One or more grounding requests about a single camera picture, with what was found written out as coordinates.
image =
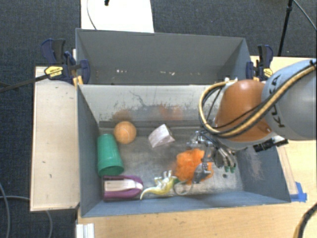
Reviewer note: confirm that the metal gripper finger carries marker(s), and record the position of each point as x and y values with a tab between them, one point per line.
202	173
196	140

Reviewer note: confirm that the orange fluffy cloth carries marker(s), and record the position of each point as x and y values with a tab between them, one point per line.
188	163

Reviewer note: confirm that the clear round glass thing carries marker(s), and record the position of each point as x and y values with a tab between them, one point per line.
182	193

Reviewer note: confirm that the pale pink wedge block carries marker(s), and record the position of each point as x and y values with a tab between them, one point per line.
161	136

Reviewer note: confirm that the yellow toy dinosaur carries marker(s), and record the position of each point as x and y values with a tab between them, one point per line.
163	186

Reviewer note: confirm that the orange ball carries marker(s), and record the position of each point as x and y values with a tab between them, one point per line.
125	132

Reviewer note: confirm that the purple and white stapler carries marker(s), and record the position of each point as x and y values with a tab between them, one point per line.
121	187

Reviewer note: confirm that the green plastic cup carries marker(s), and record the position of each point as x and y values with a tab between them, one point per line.
108	155

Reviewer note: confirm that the grey metal bin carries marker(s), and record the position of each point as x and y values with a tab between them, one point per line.
153	58

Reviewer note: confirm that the pale wood board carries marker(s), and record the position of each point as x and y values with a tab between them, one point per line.
55	145

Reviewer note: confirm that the black cylinder on white bracket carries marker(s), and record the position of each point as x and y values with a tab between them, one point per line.
263	146

